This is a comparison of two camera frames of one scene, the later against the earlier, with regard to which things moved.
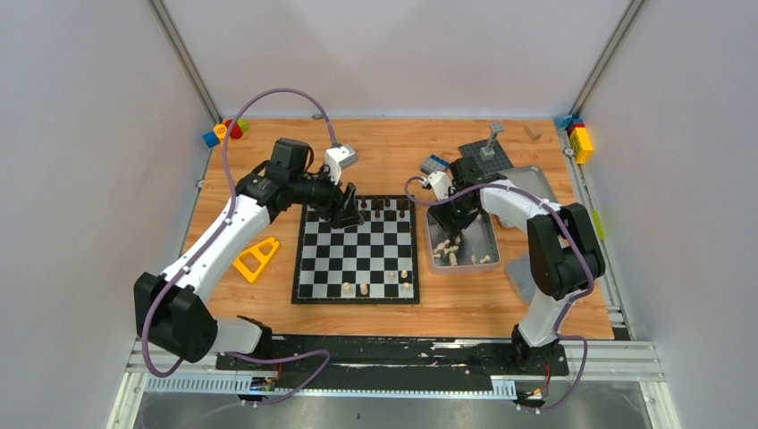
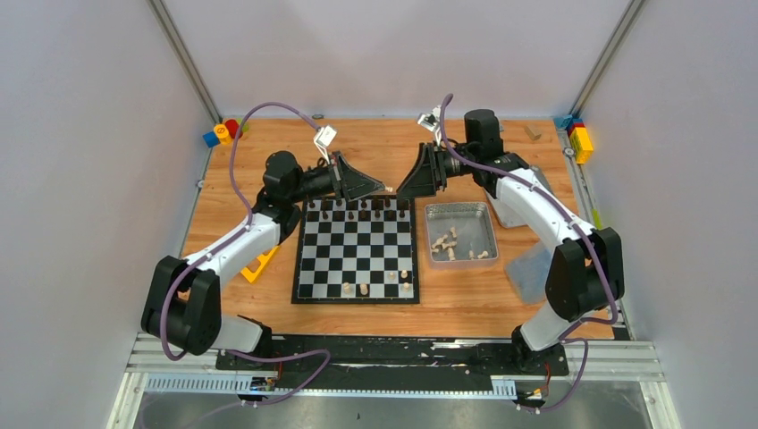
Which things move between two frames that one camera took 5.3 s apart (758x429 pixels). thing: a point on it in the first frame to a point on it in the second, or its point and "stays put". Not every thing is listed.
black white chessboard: (375, 262) stays put
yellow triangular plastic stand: (263, 258) stays put
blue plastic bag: (520, 274) stays put
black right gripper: (452, 225) to (429, 169)
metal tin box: (477, 250) stays put
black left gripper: (344, 201) to (338, 177)
